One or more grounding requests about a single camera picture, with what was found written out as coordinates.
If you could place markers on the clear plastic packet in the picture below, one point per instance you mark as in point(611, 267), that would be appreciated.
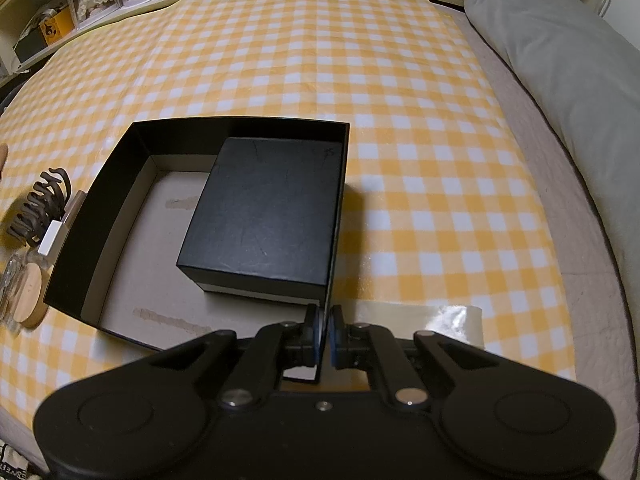
point(10, 280)

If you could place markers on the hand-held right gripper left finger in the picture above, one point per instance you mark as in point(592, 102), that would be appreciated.
point(316, 340)

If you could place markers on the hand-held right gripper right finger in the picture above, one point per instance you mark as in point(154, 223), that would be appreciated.
point(334, 340)

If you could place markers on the brown hair claw clip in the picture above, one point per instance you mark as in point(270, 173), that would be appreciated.
point(37, 205)

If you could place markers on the small black lidded box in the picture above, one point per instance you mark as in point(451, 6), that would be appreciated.
point(260, 210)

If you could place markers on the yellow checked mat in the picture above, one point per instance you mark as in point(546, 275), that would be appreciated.
point(300, 60)

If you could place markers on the yellow box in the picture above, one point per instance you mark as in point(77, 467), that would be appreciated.
point(54, 30)

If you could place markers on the beige quilted bed sheet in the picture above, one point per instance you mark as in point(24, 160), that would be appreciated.
point(575, 270)

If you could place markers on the grey pillow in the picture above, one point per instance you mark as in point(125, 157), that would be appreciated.
point(565, 85)

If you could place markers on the black storage box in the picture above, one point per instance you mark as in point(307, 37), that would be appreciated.
point(30, 46)

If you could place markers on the large black box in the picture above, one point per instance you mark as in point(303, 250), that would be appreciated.
point(135, 270)

